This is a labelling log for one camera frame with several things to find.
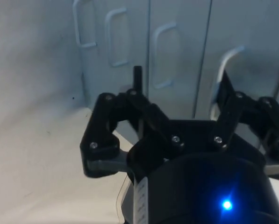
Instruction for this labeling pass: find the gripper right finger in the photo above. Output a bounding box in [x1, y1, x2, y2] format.
[211, 70, 279, 167]

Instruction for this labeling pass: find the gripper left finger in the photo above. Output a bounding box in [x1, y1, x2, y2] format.
[80, 66, 185, 178]

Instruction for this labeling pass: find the white chest of drawers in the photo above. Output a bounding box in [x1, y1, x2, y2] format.
[72, 0, 279, 123]

